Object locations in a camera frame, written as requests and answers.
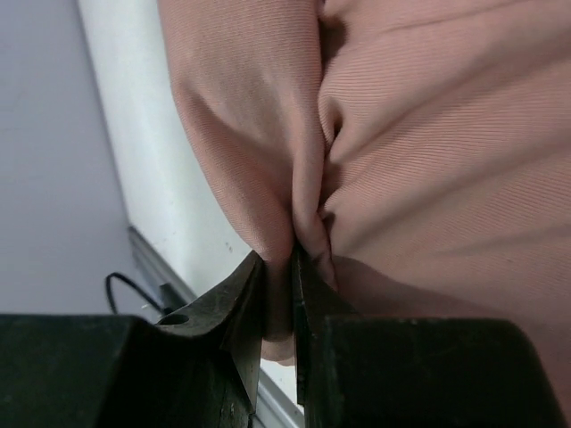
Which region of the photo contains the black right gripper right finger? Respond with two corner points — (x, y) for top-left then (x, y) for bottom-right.
(291, 247), (565, 427)

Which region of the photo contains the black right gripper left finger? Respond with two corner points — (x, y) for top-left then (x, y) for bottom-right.
(1, 253), (264, 427)

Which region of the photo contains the pink printed t-shirt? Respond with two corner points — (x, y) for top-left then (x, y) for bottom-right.
(153, 0), (571, 371)

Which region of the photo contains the thin black base cable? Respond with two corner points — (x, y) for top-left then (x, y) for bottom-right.
(104, 272), (169, 316)

